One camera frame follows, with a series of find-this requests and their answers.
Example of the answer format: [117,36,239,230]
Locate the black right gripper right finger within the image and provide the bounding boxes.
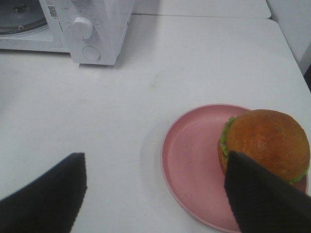
[224,151,311,233]

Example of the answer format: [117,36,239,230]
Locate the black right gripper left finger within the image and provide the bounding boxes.
[0,152,87,233]

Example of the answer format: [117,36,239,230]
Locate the burger with lettuce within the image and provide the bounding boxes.
[217,109,311,184]

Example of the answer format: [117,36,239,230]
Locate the pink round plate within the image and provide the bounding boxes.
[161,104,308,233]

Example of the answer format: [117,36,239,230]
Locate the round white door button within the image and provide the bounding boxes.
[82,46,100,60]

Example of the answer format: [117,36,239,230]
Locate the white timer knob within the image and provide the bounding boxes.
[72,17,94,40]

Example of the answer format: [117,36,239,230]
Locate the white microwave oven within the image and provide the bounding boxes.
[0,0,135,65]

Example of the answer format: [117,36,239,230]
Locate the glass microwave turntable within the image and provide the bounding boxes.
[0,0,47,35]

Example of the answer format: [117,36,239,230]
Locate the white warning label sticker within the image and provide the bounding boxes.
[39,0,58,19]

